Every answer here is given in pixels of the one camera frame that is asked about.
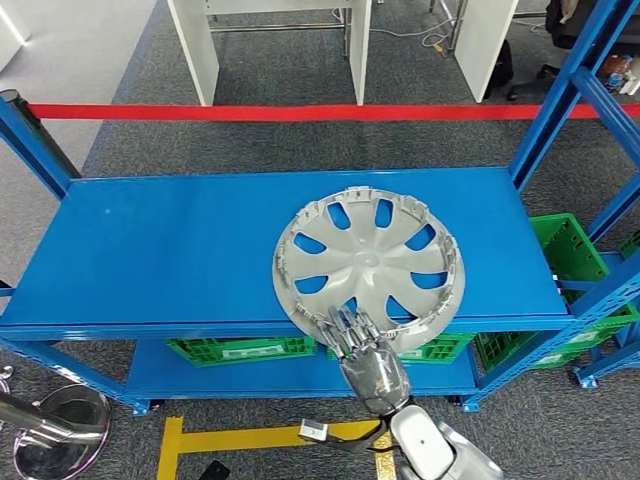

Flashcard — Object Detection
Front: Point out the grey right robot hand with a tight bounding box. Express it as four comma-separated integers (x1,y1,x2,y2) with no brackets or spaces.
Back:
315,305,412,419

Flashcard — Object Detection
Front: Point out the grey plastic wheel hubcap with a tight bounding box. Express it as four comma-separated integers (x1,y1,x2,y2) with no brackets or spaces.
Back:
272,186,466,355

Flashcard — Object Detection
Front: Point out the blue metal shelf rack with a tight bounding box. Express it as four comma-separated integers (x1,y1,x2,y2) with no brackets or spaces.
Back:
555,248,640,392
0,0,640,417

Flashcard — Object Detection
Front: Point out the green plastic crate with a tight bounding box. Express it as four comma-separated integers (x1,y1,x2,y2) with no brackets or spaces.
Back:
620,230,640,261
166,336,318,370
327,333,476,366
528,213,640,346
475,327,589,374

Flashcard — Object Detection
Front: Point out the red barrier belt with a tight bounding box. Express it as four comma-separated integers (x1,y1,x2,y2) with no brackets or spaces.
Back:
27,102,640,123

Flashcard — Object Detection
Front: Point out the black bag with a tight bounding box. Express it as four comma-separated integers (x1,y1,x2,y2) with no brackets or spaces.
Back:
484,39,516,101

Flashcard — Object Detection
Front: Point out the white desk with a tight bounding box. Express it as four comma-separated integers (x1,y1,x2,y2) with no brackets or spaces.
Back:
167,0,374,107
429,0,521,104

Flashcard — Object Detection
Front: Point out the red package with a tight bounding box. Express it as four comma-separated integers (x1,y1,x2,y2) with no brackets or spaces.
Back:
599,54,632,79

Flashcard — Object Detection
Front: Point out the white plastic bottle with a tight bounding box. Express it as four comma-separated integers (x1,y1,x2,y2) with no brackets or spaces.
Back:
621,59,640,97

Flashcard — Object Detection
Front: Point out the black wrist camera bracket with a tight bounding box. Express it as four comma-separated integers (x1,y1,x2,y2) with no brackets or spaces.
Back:
325,420,401,457

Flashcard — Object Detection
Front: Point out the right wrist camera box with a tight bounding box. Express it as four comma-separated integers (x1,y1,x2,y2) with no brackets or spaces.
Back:
299,418,330,444

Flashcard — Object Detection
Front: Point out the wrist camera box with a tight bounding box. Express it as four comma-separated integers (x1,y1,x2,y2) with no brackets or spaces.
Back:
198,460,232,480
299,418,330,444

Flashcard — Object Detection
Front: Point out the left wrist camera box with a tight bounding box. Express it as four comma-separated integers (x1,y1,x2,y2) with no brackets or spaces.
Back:
198,460,232,480

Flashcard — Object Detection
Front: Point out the white floor cable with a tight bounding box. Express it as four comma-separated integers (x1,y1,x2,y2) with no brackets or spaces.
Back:
370,16,457,53

